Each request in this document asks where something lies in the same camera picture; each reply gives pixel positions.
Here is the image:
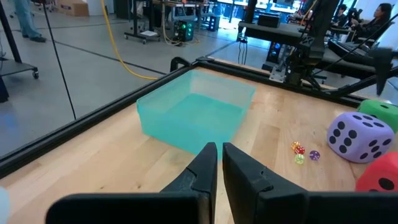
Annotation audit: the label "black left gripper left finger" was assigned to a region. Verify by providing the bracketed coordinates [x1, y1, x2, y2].
[45, 142, 218, 224]

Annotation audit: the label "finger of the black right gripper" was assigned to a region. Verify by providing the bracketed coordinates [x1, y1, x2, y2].
[375, 60, 392, 96]

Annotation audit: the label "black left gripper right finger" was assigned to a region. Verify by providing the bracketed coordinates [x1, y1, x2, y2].
[222, 142, 398, 224]

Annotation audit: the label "large green foam die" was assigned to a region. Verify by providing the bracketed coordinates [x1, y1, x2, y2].
[356, 99, 398, 133]

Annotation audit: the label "large purple foam die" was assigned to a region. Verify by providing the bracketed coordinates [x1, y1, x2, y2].
[326, 111, 395, 164]

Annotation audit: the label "teal translucent plastic bin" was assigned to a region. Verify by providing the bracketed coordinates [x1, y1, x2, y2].
[136, 68, 256, 156]

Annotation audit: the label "large red foam die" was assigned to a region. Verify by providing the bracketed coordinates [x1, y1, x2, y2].
[355, 151, 398, 193]

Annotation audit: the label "person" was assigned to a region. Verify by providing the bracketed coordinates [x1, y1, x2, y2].
[331, 3, 348, 29]
[12, 0, 47, 44]
[350, 2, 395, 43]

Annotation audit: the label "black computer blue light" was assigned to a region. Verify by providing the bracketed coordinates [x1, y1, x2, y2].
[266, 42, 284, 65]

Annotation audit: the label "black desk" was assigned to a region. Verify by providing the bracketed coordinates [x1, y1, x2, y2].
[238, 21, 312, 47]

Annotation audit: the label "black box on desk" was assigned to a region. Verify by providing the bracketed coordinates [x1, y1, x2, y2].
[257, 14, 281, 29]

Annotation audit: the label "computer tower green lights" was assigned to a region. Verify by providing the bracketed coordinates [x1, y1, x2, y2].
[172, 20, 196, 43]

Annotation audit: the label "black rolling stand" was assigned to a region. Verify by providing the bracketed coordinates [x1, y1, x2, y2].
[123, 0, 162, 44]

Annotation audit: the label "grey rolling cart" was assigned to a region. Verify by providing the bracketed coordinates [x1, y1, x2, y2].
[0, 0, 40, 103]

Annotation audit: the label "brown cardboard box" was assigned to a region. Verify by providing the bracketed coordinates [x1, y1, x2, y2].
[57, 0, 90, 17]

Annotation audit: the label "black table frame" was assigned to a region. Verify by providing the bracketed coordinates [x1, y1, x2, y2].
[0, 57, 398, 180]

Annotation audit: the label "yellow hanging cable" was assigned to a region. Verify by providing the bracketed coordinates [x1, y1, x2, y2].
[99, 0, 160, 81]

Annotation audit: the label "thin black hanging cable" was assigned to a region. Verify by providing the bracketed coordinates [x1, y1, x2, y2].
[42, 0, 77, 121]

